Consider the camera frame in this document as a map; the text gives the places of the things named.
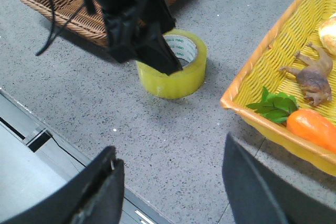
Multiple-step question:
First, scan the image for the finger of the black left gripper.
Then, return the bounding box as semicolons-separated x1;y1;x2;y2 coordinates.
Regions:
136;27;183;75

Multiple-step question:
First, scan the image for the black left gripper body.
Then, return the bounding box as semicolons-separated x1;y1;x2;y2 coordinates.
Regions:
84;0;175;63

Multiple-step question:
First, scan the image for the brown toy animal figure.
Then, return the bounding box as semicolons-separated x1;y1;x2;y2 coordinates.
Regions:
279;42;333;106

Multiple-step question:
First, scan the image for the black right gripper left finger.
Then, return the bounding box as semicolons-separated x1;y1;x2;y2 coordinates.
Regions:
5;146;124;223

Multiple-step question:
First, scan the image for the bread roll toy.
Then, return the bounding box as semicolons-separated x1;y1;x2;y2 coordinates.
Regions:
318;13;335;56

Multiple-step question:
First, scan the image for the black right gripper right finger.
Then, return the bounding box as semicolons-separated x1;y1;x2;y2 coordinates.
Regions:
222;133;335;223

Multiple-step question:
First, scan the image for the black cable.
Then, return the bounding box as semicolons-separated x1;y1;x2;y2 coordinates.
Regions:
30;0;87;57

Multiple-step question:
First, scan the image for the orange toy carrot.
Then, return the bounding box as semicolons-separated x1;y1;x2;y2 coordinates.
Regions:
286;109;335;153

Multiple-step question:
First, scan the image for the yellow packing tape roll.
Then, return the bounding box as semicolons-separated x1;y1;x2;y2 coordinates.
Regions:
136;29;207;99

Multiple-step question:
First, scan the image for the brown wicker basket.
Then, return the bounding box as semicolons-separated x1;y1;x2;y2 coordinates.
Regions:
18;0;200;49

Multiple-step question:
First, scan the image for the green toy leaf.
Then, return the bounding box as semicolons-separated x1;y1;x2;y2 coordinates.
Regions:
246;87;299;124

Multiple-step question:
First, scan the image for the yellow woven basket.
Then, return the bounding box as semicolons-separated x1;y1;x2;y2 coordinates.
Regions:
221;0;335;175

